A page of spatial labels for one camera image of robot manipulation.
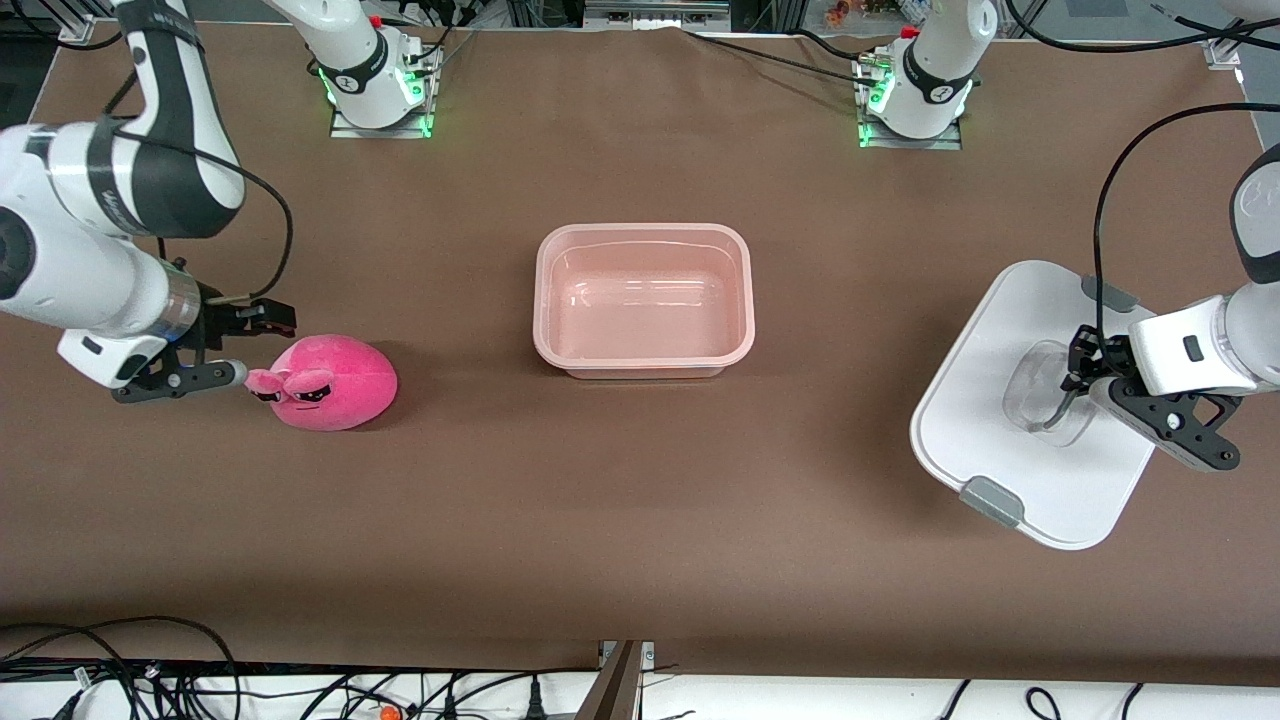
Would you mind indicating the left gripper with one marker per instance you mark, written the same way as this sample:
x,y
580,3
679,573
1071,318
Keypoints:
x,y
1098,357

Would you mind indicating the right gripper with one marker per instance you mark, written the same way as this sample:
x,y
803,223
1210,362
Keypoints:
x,y
220,317

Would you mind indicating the pink plush toy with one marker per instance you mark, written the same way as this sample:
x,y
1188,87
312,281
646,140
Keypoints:
x,y
340,385

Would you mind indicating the white box lid grey clips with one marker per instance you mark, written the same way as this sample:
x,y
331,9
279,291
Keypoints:
x,y
990,450

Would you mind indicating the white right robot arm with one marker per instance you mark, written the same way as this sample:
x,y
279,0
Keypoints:
x,y
80,280

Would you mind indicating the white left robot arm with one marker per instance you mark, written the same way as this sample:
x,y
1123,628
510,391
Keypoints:
x,y
940,60

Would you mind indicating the pink translucent plastic box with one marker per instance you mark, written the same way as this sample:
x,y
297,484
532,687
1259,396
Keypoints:
x,y
645,300

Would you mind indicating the grey metal box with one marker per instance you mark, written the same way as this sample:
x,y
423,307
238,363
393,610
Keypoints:
x,y
650,15

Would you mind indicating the black power plug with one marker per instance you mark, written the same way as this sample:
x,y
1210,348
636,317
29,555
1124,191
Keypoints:
x,y
534,700

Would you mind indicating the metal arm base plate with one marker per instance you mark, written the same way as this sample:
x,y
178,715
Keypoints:
x,y
880,142
350,130

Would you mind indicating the aluminium corner bracket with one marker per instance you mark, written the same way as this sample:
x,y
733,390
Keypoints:
x,y
75,33
1222,50

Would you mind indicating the aluminium profile post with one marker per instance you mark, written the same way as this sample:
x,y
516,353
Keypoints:
x,y
615,690

